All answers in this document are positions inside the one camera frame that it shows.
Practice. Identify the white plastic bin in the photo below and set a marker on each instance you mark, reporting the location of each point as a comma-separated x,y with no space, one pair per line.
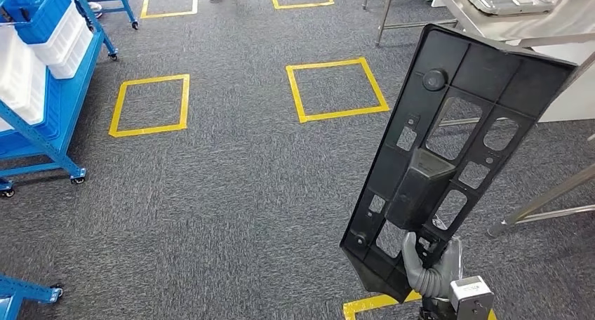
18,76
60,39
74,60

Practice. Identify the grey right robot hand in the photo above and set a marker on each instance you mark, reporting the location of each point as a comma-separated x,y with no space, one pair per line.
453,262

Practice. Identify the white board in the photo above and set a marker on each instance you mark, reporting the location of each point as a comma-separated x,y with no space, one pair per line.
571,94

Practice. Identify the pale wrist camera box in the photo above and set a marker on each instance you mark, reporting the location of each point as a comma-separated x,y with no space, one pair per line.
469,299

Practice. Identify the blue wheeled shelf rack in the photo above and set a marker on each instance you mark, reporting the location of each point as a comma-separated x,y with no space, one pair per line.
124,1
74,104

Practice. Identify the black plastic panel part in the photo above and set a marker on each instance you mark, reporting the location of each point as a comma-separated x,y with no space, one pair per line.
418,192

